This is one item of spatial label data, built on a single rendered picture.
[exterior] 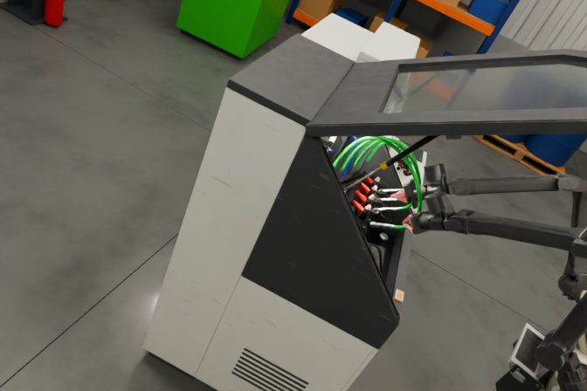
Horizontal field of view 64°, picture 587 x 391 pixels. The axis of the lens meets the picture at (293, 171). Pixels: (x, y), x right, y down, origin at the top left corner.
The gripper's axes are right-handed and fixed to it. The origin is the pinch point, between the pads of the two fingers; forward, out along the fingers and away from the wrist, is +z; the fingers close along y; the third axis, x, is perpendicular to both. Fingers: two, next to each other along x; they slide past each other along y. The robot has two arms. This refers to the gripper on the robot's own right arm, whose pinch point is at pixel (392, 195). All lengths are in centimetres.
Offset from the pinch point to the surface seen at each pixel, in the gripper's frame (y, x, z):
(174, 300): -19, 48, 85
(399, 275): -31.5, 4.8, 3.8
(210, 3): 158, -255, 263
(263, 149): 35, 46, 18
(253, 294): -19, 41, 47
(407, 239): -27.3, -20.0, 7.7
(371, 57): 53, -26, 5
